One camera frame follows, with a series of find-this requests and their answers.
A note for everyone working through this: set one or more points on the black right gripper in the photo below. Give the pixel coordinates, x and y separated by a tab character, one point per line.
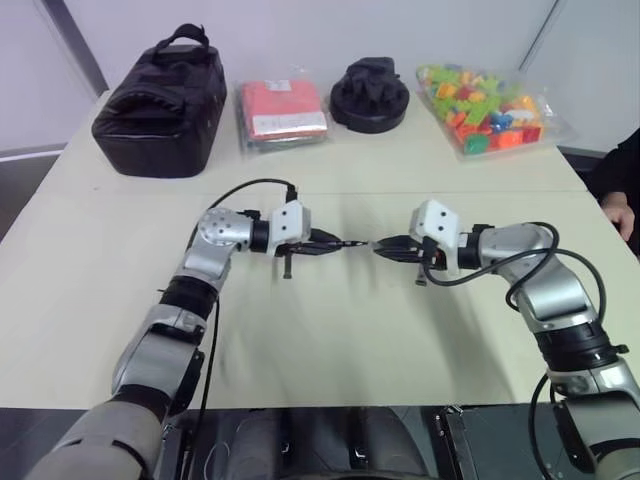
431	255

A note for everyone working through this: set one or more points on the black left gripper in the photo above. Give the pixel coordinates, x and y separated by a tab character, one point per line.
305	245

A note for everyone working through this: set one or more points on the black marker pen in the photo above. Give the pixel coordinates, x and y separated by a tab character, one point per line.
354	243

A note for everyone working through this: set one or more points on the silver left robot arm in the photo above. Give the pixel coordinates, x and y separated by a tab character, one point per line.
215	235

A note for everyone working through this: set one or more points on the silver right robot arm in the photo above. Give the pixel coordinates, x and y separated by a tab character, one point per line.
550	295

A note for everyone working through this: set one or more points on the bystander bare hand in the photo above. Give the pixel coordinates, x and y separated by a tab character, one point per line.
620	210

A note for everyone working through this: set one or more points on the red packet in clear bag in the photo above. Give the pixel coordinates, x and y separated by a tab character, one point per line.
282	107

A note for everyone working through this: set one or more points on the black round base with cloth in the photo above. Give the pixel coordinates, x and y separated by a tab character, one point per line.
370	100

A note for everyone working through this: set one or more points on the clear bag of colourful blocks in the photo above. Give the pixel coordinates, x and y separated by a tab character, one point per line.
485	107

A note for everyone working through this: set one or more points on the bystander black sleeve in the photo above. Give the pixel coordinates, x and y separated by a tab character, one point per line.
620	165

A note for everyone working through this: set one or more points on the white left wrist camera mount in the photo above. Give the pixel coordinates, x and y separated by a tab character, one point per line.
292	225

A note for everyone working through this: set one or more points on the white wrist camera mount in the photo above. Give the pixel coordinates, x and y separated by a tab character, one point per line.
437	222
292	225

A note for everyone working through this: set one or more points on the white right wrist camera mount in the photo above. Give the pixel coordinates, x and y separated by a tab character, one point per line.
437	222

